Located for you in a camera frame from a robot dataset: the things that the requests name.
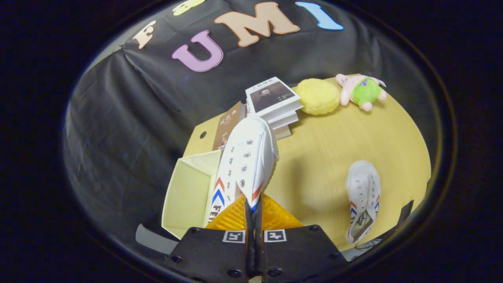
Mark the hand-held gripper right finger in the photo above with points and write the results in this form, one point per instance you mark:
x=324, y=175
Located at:
x=298, y=251

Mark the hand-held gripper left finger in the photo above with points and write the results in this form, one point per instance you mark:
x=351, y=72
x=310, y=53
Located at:
x=212, y=255

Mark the grey fabric storage box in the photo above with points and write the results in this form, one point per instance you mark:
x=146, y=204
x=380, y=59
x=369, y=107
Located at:
x=188, y=188

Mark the white canvas shoe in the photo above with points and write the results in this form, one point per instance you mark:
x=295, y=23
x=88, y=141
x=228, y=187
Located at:
x=245, y=149
x=363, y=188

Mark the brown book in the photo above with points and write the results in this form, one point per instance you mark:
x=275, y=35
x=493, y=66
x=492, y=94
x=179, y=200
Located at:
x=228, y=127

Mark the yellow round plush cushion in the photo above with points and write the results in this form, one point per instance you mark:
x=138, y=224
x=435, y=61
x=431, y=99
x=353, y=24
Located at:
x=318, y=96

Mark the white book with portrait cover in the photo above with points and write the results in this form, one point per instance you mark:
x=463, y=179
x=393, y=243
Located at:
x=273, y=96

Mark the black backdrop cloth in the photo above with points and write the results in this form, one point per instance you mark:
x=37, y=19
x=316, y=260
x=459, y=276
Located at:
x=129, y=118

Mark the pink and green plush toy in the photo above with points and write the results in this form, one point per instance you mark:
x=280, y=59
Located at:
x=363, y=91

